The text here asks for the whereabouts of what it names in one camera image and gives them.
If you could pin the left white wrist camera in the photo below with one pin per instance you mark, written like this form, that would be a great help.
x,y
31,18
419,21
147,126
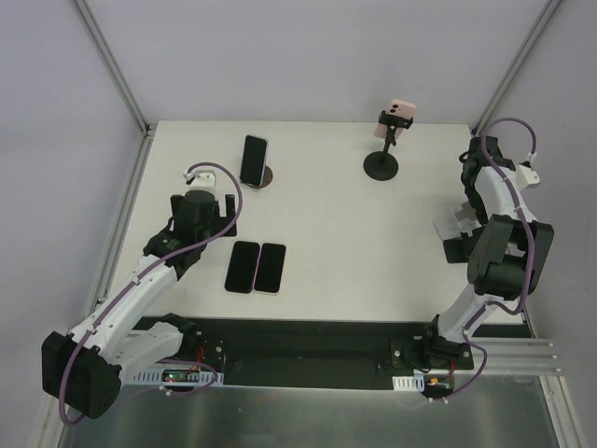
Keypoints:
x,y
200,179

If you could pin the left white cable duct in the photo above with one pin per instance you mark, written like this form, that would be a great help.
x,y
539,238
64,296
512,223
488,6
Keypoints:
x,y
172,377

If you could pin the blue-edged black phone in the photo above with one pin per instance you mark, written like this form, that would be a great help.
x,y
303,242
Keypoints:
x,y
254,160

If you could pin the right white cable duct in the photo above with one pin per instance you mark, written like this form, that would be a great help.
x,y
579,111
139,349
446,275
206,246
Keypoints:
x,y
409,383

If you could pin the black clamp tripod stand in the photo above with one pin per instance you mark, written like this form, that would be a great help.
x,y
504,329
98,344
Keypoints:
x,y
382,165

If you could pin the black folding phone stand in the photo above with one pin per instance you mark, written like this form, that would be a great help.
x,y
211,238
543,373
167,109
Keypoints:
x,y
227,227

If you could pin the right aluminium frame post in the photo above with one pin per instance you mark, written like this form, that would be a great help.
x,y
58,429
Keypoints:
x,y
522,56

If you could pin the white cable duct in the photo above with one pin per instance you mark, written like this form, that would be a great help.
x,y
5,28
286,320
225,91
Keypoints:
x,y
172,377
409,383

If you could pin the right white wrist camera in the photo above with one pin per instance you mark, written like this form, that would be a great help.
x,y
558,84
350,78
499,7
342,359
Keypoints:
x,y
526,176

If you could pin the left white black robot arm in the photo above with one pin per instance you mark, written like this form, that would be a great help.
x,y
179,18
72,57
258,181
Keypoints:
x,y
85,368

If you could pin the round brown phone stand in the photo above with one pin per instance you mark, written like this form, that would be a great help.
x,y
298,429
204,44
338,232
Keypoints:
x,y
267,178

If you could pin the left aluminium frame post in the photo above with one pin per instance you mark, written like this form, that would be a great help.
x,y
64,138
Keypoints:
x,y
110,63

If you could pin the cream-edged black phone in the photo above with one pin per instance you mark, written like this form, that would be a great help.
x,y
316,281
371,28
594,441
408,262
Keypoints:
x,y
270,268

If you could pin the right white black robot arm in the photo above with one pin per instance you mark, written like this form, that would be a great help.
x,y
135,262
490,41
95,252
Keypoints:
x,y
501,242

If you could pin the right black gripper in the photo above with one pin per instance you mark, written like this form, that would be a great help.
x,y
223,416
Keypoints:
x,y
456,249

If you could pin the pink phone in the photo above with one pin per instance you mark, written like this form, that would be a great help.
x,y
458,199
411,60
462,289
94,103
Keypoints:
x,y
400,113

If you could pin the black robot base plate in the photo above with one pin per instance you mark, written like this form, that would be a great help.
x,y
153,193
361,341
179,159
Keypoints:
x,y
318,354

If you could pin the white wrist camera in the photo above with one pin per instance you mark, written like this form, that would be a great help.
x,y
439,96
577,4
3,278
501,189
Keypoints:
x,y
200,179
526,176

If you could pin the aluminium frame post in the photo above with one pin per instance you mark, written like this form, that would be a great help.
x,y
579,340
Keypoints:
x,y
522,56
110,63

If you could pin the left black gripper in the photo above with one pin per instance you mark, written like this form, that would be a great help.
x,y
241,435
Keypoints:
x,y
229,216

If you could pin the white metal phone stand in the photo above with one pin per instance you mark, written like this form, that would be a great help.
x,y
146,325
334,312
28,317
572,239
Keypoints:
x,y
458,220

